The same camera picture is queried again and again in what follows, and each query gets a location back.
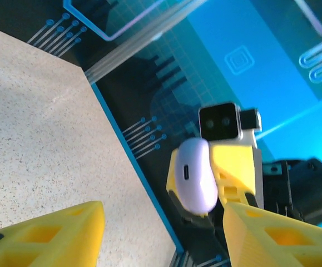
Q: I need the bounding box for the purple earbud charging case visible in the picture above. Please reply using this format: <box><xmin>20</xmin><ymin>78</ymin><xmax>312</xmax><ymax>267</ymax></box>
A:
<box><xmin>175</xmin><ymin>138</ymin><xmax>219</xmax><ymax>215</ymax></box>

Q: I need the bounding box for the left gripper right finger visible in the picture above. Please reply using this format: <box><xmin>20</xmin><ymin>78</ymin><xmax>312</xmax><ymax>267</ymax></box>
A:
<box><xmin>222</xmin><ymin>201</ymin><xmax>322</xmax><ymax>267</ymax></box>

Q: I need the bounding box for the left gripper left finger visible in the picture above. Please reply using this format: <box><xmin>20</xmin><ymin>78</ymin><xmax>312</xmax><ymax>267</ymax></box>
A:
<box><xmin>0</xmin><ymin>200</ymin><xmax>106</xmax><ymax>267</ymax></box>

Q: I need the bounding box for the blue table side strip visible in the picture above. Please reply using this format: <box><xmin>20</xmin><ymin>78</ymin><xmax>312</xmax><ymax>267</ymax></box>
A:
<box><xmin>91</xmin><ymin>82</ymin><xmax>185</xmax><ymax>254</ymax></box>

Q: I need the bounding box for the aluminium frame post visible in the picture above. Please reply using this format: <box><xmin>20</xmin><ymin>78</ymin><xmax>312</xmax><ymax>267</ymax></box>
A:
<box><xmin>84</xmin><ymin>0</ymin><xmax>206</xmax><ymax>84</ymax></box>

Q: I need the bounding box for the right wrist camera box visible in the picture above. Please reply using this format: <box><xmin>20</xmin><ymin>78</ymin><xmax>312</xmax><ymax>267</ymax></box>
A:
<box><xmin>198</xmin><ymin>102</ymin><xmax>263</xmax><ymax>147</ymax></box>

